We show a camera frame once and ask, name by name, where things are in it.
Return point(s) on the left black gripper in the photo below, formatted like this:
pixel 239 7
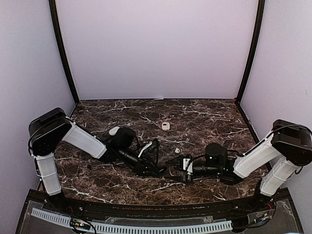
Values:
pixel 145 159

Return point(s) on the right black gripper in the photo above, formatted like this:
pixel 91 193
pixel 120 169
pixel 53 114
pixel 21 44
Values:
pixel 176 161

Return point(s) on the beige gold-rimmed charging case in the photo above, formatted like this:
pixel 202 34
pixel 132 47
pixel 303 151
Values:
pixel 165 126

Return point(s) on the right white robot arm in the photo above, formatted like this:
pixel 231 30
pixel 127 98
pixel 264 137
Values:
pixel 290 143

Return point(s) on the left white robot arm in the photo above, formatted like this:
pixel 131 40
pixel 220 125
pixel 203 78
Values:
pixel 55 128

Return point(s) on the white oval charging case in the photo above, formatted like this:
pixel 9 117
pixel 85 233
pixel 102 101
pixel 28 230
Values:
pixel 113 131

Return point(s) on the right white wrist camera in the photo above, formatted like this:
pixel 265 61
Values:
pixel 187 166

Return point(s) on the white slotted cable duct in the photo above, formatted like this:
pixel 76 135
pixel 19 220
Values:
pixel 132 226

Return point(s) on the black front table rail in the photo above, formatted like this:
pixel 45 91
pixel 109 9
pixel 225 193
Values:
pixel 90 209

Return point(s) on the left black frame post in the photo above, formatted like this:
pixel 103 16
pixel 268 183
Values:
pixel 61 50

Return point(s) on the black frame post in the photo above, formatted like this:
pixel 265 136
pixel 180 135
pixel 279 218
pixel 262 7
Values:
pixel 61 50
pixel 252 50

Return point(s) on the right black frame post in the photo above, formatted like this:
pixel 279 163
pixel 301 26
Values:
pixel 252 50

